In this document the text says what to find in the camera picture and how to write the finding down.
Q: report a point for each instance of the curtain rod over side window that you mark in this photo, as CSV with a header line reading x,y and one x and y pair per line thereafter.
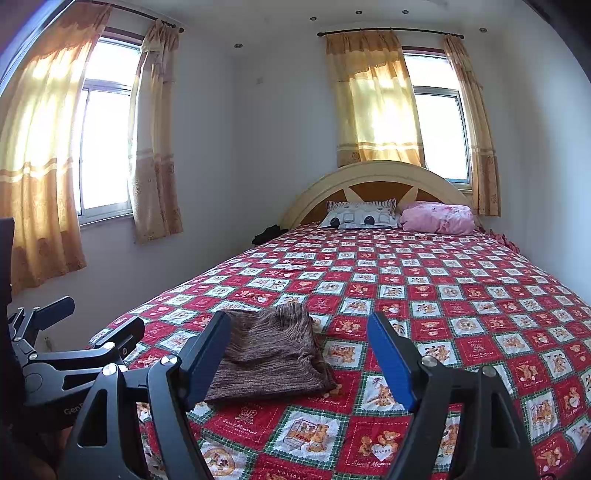
x,y
133,22

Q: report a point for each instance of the window behind headboard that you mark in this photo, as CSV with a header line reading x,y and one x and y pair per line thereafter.
x,y
441,115

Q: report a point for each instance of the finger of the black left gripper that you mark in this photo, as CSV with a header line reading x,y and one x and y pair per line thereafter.
x,y
26,325
125,337

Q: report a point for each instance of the side window right curtain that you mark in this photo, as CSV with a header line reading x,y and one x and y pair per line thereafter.
x,y
152,180

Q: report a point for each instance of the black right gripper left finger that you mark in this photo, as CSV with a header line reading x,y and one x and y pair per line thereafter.
x,y
105,441

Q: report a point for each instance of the pink pillow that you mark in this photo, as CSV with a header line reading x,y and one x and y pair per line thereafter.
x,y
435,217

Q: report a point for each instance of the cream arched wooden headboard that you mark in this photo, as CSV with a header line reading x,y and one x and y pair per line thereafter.
x,y
371,181

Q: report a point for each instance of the side window curtain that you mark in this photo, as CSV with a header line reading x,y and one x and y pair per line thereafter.
x,y
152,180
38,108

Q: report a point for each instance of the brown knitted sweater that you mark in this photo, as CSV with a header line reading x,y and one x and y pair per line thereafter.
x,y
272,352

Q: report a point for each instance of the side window left curtain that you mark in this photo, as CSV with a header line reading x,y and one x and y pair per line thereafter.
x,y
38,108

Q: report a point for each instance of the side window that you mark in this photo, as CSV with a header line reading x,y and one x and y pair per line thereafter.
x,y
100,136

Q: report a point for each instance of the grey patterned pillow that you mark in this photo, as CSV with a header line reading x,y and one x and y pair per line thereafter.
x,y
361,215

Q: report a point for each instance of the red patchwork teddy bedspread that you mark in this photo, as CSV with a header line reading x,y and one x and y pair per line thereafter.
x,y
345,354

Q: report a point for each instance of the yellow curtain by headboard left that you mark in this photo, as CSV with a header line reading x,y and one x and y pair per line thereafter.
x,y
377,115

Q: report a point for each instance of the yellow curtain by headboard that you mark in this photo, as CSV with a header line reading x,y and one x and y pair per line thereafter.
x,y
485,181
377,115

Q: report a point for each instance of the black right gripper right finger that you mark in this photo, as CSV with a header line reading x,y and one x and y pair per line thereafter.
x,y
491,442

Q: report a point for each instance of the black item beside bed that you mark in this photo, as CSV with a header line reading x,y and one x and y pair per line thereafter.
x,y
269,234

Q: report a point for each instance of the yellow curtain by headboard right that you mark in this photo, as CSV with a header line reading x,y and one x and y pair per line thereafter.
x,y
485,181

